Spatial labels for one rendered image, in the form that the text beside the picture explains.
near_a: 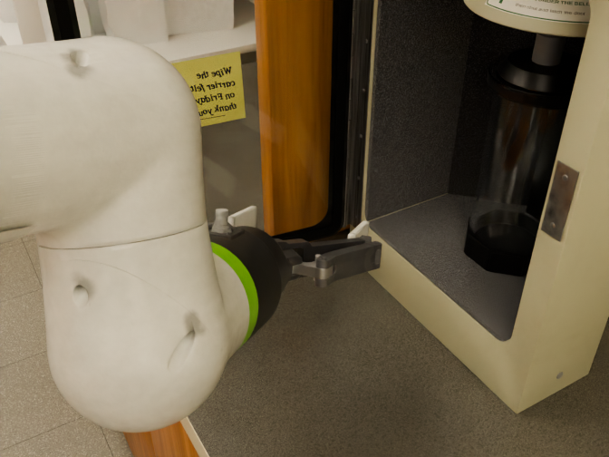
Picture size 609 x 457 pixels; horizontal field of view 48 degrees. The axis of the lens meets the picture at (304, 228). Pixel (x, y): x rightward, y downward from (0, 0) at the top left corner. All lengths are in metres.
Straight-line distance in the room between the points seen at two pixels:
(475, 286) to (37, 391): 1.58
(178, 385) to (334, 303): 0.49
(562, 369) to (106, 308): 0.53
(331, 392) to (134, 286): 0.42
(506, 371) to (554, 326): 0.08
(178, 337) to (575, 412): 0.51
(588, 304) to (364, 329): 0.26
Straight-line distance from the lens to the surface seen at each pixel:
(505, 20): 0.63
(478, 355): 0.78
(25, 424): 2.07
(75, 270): 0.39
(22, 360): 2.25
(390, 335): 0.82
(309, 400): 0.75
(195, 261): 0.40
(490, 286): 0.80
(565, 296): 0.68
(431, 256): 0.82
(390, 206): 0.88
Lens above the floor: 1.51
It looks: 36 degrees down
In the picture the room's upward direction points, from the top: straight up
